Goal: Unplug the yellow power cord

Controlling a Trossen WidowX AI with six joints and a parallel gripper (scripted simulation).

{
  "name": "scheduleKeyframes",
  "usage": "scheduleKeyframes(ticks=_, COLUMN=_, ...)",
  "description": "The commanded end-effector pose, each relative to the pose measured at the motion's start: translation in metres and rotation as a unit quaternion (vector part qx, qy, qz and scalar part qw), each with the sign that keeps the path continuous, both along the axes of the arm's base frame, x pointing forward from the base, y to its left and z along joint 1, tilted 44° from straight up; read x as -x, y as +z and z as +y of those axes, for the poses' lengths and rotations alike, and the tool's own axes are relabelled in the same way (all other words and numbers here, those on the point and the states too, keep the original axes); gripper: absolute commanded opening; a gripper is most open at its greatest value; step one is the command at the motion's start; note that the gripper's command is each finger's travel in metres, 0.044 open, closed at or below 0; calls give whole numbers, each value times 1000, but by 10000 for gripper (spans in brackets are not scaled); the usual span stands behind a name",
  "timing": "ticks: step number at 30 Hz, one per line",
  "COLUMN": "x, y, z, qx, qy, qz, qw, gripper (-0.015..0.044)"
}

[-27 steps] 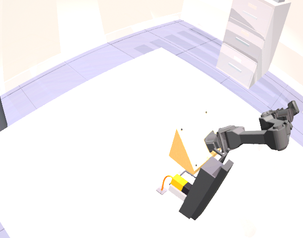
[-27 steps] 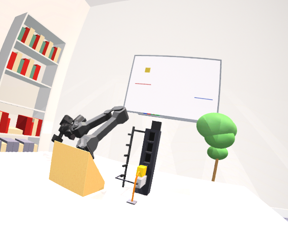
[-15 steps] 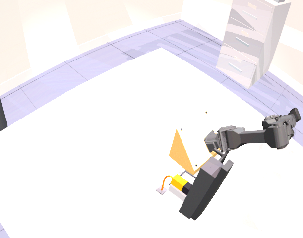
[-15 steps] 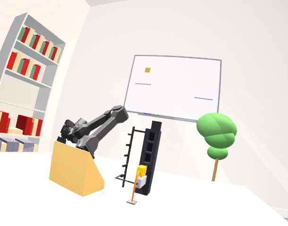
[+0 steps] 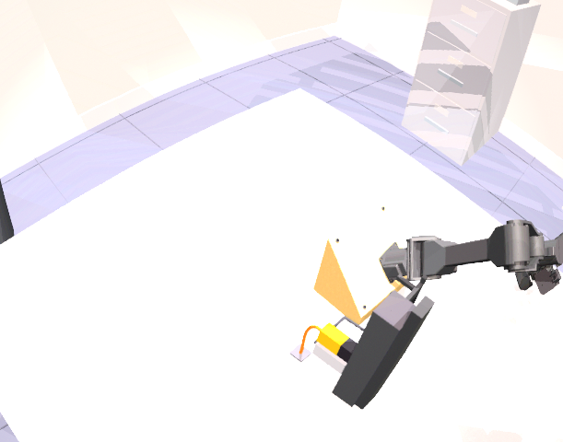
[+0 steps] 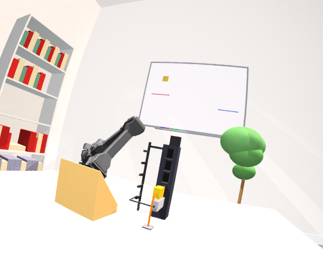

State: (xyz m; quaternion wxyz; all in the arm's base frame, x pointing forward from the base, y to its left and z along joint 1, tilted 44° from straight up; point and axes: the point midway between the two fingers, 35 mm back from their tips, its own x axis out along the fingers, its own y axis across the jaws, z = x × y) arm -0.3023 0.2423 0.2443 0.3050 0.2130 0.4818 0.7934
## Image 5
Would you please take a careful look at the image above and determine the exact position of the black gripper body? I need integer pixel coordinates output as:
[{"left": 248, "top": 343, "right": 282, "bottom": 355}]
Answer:
[{"left": 515, "top": 232, "right": 563, "bottom": 291}]

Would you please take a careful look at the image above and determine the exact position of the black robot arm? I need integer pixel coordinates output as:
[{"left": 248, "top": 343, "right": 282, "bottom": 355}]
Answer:
[{"left": 379, "top": 219, "right": 563, "bottom": 295}]

